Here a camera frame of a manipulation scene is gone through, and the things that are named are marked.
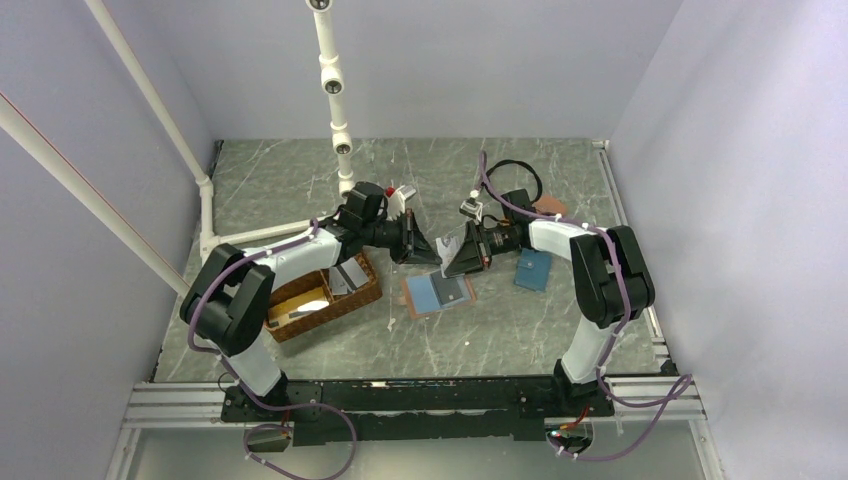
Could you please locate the white pvc pipe frame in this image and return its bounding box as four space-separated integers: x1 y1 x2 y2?
0 0 359 296

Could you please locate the white credit card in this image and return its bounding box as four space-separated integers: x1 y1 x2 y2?
436 236 462 270

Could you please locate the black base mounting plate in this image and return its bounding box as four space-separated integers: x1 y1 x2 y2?
220 375 614 446

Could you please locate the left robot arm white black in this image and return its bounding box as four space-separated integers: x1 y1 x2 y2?
179 181 441 420

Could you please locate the blue card holder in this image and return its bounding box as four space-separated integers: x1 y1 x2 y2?
513 249 553 292

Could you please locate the gold card in basket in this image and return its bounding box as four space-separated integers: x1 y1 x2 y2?
268 299 329 328

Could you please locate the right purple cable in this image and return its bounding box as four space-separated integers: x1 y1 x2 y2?
476 150 694 464

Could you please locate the brown wicker basket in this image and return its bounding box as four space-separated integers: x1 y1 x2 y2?
264 253 382 343

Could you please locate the purple cable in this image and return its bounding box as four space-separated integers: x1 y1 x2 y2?
186 218 359 480
476 150 694 464

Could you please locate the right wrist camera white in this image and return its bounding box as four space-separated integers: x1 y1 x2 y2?
459 190 483 223

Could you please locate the grey card in basket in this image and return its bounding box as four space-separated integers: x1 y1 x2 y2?
328 258 369 296

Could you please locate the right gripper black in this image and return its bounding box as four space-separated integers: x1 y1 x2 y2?
445 220 521 278

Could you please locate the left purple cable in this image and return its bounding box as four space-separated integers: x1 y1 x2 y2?
186 218 359 480

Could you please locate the aluminium rail frame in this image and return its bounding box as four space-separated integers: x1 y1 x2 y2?
106 375 724 479

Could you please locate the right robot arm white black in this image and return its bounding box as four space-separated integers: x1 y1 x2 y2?
443 190 655 415

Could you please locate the black cable loop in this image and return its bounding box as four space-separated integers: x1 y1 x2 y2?
476 158 545 207

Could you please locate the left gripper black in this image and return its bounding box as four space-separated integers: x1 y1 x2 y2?
362 208 442 265

